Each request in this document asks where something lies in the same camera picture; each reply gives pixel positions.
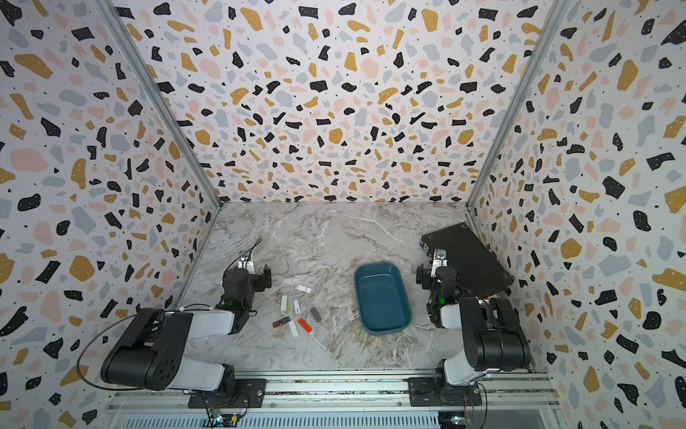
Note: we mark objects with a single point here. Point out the grey usb flash drive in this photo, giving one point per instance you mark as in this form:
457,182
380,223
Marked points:
315,314

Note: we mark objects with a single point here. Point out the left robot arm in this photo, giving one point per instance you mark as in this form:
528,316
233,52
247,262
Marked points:
150,354

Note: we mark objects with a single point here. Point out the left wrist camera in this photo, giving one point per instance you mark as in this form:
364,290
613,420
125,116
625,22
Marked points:
245,261

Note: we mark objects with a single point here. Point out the frame post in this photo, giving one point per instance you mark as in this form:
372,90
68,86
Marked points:
117,29
549,28

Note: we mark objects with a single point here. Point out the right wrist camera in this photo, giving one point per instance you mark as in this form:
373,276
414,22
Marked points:
440,258

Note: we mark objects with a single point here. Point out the aluminium mounting rail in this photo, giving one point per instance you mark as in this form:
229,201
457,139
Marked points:
352,399

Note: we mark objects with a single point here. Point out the white usb flash drive long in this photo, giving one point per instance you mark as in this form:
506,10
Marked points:
293,328

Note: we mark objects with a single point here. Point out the black flat case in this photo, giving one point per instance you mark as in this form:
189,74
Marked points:
479,272

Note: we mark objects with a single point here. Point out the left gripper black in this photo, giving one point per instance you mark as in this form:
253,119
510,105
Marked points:
261,281

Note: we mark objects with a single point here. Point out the green usb flash drive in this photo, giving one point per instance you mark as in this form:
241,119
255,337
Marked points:
284,304

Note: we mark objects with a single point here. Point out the right frame post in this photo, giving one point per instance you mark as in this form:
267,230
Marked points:
549,28

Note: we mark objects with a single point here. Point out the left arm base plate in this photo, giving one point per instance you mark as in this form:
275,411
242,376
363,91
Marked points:
244,393

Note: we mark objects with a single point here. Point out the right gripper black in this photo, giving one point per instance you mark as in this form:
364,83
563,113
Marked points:
426,273

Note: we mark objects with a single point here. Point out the red swivel usb flash drive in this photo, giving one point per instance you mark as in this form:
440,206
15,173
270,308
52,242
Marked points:
281,322

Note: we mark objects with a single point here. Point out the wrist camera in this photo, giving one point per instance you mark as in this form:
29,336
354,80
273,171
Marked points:
440,258
245,261

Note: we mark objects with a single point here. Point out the left frame post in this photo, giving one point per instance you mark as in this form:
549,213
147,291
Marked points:
117,29

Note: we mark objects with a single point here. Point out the white usb flash drive short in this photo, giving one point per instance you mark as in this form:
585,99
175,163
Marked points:
304,289

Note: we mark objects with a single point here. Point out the red orange usb flash drive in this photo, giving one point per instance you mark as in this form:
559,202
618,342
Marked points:
305,325

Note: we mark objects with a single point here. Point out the teal plastic storage box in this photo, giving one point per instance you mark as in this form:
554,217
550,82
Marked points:
382,299

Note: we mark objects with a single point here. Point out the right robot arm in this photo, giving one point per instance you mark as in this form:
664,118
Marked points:
493,340

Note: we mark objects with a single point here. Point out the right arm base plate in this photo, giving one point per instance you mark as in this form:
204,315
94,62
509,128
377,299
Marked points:
425,392

